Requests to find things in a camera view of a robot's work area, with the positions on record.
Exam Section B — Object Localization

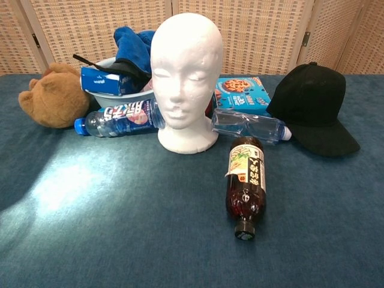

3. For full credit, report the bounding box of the blue-label drink bottle blue cap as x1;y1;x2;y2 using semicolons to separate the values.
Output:
74;98;166;139

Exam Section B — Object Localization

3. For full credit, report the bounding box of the white foam mannequin head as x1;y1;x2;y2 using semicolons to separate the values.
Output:
149;13;223;154

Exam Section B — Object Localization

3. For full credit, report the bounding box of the brown tea bottle black cap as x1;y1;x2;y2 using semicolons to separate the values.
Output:
224;136;268;242

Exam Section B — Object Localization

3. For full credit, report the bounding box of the blue towel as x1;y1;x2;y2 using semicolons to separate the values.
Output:
113;26;156;74

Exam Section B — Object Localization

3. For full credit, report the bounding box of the dark red can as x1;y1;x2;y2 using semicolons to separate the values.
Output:
205;91;217;118

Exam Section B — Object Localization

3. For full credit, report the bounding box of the clear water bottle white cap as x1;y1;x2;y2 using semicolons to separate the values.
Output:
211;107;293;145

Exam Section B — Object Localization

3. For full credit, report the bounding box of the blue tablecloth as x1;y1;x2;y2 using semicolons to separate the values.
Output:
0;73;384;288

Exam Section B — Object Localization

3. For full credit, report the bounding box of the black baseball cap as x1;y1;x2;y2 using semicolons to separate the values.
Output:
266;61;361;157

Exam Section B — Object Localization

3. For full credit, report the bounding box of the pale blue plastic basin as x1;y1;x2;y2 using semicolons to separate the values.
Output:
86;57;154;109

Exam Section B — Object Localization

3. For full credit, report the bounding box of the woven folding screen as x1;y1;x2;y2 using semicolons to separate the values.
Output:
0;0;384;76

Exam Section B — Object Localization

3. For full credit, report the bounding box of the blue chocolate chip cookie box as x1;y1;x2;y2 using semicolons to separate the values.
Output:
214;76;272;116

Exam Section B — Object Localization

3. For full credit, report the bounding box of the blue white cookie box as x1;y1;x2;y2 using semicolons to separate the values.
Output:
80;66;134;97

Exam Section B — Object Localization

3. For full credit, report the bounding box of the brown teddy bear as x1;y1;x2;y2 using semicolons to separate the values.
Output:
18;62;91;129

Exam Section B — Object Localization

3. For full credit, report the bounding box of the black eye mask with strap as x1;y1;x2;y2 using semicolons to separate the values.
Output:
73;53;152;80

